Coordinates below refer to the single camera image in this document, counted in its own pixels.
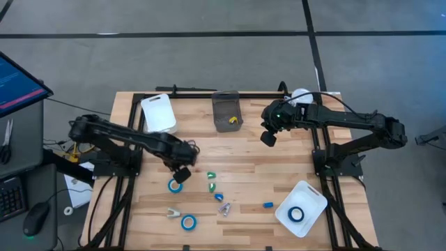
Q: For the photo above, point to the small green stapler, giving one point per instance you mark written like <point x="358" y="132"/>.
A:
<point x="212" y="188"/>
<point x="211" y="175"/>

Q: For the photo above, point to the black diagonal bar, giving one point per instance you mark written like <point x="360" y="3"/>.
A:
<point x="62" y="165"/>

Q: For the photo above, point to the black computer mouse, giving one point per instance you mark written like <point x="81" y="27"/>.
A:
<point x="35" y="219"/>

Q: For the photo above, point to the grey staple remover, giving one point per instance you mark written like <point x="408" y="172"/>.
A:
<point x="174" y="213"/>

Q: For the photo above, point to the black table frame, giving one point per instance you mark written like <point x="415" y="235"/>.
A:
<point x="258" y="95"/>

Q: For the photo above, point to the black keyboard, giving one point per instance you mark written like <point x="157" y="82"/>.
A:
<point x="12" y="198"/>

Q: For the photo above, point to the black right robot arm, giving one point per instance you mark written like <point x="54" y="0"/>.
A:
<point x="348" y="118"/>

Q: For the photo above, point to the dark blue tape roll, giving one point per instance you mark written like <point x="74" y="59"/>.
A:
<point x="288" y="214"/>

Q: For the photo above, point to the small yellow stapler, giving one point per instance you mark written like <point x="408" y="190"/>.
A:
<point x="233" y="120"/>

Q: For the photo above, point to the computer monitor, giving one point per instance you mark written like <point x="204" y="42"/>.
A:
<point x="17" y="87"/>

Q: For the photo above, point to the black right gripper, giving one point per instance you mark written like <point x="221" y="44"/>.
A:
<point x="284" y="116"/>

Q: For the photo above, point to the white paper sheet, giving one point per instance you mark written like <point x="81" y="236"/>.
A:
<point x="80" y="195"/>

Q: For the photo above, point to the white plastic bin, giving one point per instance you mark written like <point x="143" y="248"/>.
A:
<point x="158" y="115"/>
<point x="308" y="198"/>

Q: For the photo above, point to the small blue stapler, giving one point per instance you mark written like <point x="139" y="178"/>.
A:
<point x="219" y="197"/>
<point x="268" y="205"/>

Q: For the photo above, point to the white bulb table lamp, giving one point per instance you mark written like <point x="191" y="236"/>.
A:
<point x="303" y="97"/>

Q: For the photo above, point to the small white tape roll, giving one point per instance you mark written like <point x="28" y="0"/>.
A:
<point x="65" y="211"/>

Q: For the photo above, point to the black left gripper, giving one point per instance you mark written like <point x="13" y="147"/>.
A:
<point x="177" y="153"/>

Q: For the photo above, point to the grey transparent bin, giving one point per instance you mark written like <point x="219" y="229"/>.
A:
<point x="223" y="111"/>

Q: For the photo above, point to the light blue tape roll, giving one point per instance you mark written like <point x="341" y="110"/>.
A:
<point x="169" y="186"/>
<point x="182" y="222"/>

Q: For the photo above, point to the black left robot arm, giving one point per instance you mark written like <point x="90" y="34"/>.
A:
<point x="115" y="132"/>

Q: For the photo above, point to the grey side desk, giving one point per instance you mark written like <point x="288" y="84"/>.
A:
<point x="28" y="139"/>

